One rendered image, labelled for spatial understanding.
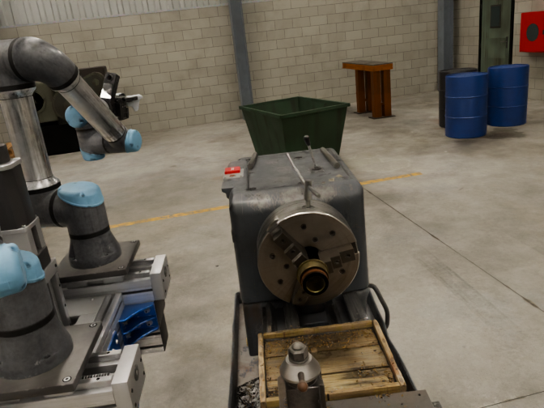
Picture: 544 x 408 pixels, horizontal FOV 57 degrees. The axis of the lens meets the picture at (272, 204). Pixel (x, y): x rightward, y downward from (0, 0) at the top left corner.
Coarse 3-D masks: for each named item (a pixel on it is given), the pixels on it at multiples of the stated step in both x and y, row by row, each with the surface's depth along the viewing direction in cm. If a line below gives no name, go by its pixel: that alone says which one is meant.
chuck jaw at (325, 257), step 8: (336, 248) 151; (344, 248) 150; (352, 248) 148; (320, 256) 149; (328, 256) 148; (336, 256) 146; (344, 256) 149; (352, 256) 149; (328, 264) 145; (336, 264) 148
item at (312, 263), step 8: (304, 264) 143; (312, 264) 141; (320, 264) 142; (296, 272) 144; (304, 272) 141; (312, 272) 138; (320, 272) 138; (328, 272) 145; (304, 280) 139; (312, 280) 146; (320, 280) 145; (328, 280) 139; (304, 288) 140; (312, 288) 143; (320, 288) 142
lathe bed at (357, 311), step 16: (272, 304) 175; (288, 304) 171; (336, 304) 172; (352, 304) 167; (272, 320) 164; (288, 320) 162; (304, 320) 166; (320, 320) 165; (336, 320) 160; (352, 320) 158
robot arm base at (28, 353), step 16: (48, 320) 101; (0, 336) 97; (16, 336) 97; (32, 336) 98; (48, 336) 100; (64, 336) 104; (0, 352) 98; (16, 352) 97; (32, 352) 98; (48, 352) 101; (64, 352) 102; (0, 368) 98; (16, 368) 97; (32, 368) 98; (48, 368) 99
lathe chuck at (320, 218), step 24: (288, 216) 148; (312, 216) 149; (336, 216) 151; (264, 240) 150; (312, 240) 151; (336, 240) 151; (264, 264) 153; (288, 264) 153; (288, 288) 156; (336, 288) 157
